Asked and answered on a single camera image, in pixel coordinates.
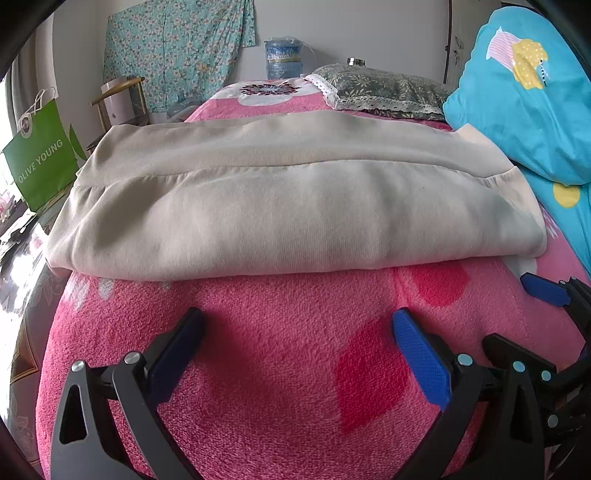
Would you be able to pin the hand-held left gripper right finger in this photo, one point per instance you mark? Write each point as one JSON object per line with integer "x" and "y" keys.
{"x": 420, "y": 355}

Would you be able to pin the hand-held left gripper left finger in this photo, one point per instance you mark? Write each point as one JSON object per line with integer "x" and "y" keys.
{"x": 178, "y": 355}

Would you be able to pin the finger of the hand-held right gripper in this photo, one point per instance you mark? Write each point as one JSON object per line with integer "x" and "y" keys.
{"x": 508, "y": 350}
{"x": 542, "y": 288}

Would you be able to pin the beige zip jacket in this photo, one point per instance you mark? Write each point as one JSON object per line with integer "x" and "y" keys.
{"x": 295, "y": 207}

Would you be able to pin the pink fleece blanket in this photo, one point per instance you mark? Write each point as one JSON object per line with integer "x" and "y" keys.
{"x": 286, "y": 332}

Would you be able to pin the dark glossy side table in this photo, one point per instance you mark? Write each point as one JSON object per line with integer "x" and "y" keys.
{"x": 32, "y": 300}

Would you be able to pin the blue cartoon print quilt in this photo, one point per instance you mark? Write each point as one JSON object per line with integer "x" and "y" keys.
{"x": 521, "y": 115}

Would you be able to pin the green paper shopping bag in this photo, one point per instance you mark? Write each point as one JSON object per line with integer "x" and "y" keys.
{"x": 44, "y": 152}

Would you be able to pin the white box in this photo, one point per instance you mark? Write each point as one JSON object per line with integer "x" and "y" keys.
{"x": 121, "y": 108}

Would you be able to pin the green patterned lace pillow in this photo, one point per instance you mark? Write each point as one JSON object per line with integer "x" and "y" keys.
{"x": 383, "y": 87}

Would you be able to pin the wooden chair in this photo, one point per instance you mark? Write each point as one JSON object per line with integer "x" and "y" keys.
{"x": 117, "y": 90}

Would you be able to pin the white wardrobe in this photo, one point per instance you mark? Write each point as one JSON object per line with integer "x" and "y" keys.
{"x": 461, "y": 27}

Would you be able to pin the small glass jar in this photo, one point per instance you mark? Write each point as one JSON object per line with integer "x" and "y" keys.
{"x": 355, "y": 61}

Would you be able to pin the teal floral hanging cloth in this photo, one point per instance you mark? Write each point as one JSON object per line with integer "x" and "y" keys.
{"x": 175, "y": 50}

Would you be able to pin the blue water jug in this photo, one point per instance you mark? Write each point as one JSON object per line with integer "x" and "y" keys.
{"x": 282, "y": 57}

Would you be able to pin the grey curtain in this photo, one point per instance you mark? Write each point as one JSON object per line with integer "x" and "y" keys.
{"x": 32, "y": 55}

